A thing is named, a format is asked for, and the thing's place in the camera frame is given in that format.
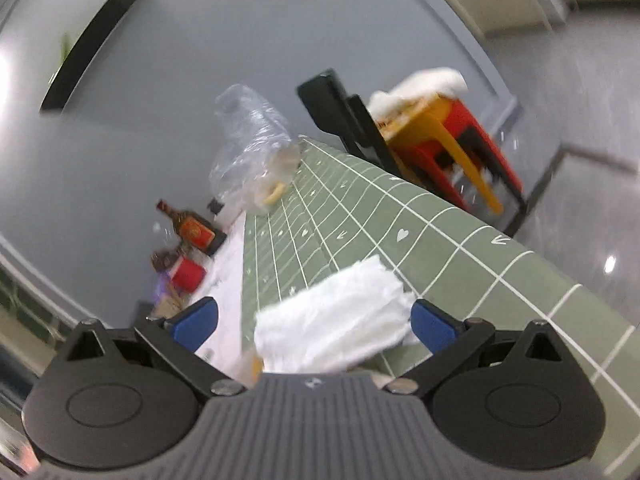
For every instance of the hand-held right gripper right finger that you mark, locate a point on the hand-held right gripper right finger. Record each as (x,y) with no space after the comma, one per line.
(432,325)

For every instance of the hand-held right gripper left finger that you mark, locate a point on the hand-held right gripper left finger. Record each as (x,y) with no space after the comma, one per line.
(195,322)

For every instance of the white fluffy cloth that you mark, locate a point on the white fluffy cloth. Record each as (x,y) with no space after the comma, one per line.
(330,315)

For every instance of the beige tin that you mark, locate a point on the beige tin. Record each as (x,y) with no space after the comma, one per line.
(167,306)

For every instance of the purple packet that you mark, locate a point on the purple packet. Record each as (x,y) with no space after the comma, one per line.
(162,287)

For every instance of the red cup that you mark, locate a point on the red cup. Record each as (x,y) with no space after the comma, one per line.
(187,274)

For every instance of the green checked tablecloth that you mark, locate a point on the green checked tablecloth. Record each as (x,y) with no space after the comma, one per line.
(450,270)

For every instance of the brown figurine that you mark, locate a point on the brown figurine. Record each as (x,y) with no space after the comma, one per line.
(164,259)

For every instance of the brown liquor bottle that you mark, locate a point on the brown liquor bottle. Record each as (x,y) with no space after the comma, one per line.
(195,230)

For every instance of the clear plastic bag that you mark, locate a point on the clear plastic bag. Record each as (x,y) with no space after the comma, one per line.
(250,150)

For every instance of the stacked red yellow stools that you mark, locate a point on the stacked red yellow stools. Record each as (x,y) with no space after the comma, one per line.
(435,130)

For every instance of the red plastic stool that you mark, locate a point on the red plastic stool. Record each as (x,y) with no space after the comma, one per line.
(475,130)

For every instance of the black chair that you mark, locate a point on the black chair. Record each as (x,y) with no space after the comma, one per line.
(360,125)

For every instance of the white fluffy cushion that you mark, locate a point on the white fluffy cushion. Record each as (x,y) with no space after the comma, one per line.
(425,85)

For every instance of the black wall unit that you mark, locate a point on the black wall unit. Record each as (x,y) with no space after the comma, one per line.
(90,45)

